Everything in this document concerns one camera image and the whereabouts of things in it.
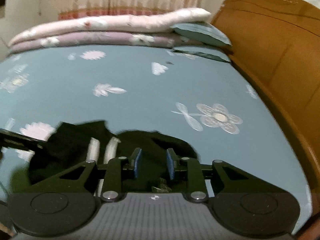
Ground purple floral folded quilt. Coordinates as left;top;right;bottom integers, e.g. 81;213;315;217
9;31;202;55

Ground blue patterned bed sheet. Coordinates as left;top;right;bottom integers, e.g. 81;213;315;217
1;45;312;229

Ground wooden headboard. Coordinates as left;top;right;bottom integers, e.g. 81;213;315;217
212;0;319;239

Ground black sweatpants with drawstring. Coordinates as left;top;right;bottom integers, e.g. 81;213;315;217
10;120;201;196

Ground white floral folded quilt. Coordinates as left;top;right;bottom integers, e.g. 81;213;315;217
9;8;212;47

